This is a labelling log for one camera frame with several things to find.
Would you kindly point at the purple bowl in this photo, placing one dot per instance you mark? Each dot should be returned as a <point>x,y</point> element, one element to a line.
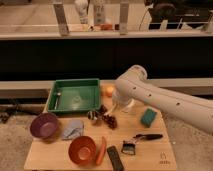
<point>44,126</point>

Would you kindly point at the blue folded cloth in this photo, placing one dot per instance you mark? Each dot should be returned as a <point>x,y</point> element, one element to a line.
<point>73,130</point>

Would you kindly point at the orange carrot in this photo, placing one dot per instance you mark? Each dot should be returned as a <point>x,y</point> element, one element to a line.
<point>102,151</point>

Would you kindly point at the peeled yellow banana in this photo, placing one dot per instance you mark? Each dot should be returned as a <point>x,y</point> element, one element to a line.
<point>110,111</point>

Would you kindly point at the orange bowl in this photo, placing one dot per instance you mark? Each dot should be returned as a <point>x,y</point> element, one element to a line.
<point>82,150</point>

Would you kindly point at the orange fruit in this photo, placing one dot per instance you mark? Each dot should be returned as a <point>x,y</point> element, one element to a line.
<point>109,91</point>

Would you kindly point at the teal sponge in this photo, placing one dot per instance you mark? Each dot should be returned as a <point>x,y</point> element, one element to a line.
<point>148,117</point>

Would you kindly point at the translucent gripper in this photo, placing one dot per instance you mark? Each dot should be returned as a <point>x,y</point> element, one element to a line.
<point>119,106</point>

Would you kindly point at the silver spoon in tray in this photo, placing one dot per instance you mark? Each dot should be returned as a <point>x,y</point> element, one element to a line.
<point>57,100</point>

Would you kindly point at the green plastic tray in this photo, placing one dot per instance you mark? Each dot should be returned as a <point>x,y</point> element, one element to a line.
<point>77,96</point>

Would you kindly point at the dark grape bunch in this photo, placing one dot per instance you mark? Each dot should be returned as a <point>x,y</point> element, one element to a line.
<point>110,120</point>

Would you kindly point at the white cup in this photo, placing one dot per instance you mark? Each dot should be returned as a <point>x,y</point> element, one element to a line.
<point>128,107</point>

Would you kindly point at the black remote control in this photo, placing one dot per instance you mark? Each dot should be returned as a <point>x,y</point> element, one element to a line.
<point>115,158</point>

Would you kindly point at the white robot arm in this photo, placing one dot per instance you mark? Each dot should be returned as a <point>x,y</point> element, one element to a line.
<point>132,84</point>

